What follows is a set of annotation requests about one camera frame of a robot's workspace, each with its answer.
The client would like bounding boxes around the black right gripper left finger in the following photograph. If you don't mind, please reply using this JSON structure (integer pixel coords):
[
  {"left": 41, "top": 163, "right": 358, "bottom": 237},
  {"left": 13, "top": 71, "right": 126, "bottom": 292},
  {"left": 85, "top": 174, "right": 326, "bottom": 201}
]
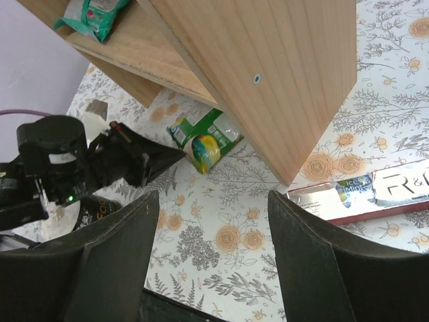
[{"left": 1, "top": 191, "right": 160, "bottom": 321}]

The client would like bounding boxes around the green yellow candy bag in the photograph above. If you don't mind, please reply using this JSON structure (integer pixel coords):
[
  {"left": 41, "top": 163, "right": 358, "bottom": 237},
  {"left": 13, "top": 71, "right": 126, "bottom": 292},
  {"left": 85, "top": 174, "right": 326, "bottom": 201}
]
[{"left": 167, "top": 107, "right": 243, "bottom": 174}]

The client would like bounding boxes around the wooden two-tier shelf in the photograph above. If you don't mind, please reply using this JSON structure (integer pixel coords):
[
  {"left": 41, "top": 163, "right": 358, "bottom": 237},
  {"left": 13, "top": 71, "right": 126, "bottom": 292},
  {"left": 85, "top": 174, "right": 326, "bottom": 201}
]
[{"left": 15, "top": 0, "right": 357, "bottom": 187}]

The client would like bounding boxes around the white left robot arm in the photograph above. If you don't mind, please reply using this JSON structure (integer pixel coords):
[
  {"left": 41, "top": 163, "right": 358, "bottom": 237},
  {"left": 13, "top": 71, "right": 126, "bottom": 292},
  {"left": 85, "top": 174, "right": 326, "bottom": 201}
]
[{"left": 1, "top": 115, "right": 185, "bottom": 231}]

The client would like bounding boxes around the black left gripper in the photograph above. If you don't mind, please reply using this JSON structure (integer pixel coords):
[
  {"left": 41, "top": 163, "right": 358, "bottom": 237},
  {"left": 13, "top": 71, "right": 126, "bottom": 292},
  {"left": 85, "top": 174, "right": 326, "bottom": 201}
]
[{"left": 17, "top": 115, "right": 185, "bottom": 205}]

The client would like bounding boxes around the red white toothpaste box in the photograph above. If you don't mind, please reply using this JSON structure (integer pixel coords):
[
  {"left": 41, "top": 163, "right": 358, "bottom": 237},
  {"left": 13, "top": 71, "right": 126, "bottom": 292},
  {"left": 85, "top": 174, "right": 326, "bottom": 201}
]
[{"left": 286, "top": 159, "right": 428, "bottom": 225}]

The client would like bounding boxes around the teal candy bag back side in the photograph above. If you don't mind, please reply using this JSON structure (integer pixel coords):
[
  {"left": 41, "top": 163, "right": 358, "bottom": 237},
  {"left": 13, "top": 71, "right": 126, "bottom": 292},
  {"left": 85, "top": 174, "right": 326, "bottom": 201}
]
[{"left": 52, "top": 0, "right": 130, "bottom": 43}]

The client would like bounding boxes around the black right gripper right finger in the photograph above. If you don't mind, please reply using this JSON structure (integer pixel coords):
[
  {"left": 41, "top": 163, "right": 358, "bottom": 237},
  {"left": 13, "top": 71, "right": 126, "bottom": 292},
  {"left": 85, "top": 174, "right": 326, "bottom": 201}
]
[{"left": 267, "top": 191, "right": 428, "bottom": 321}]

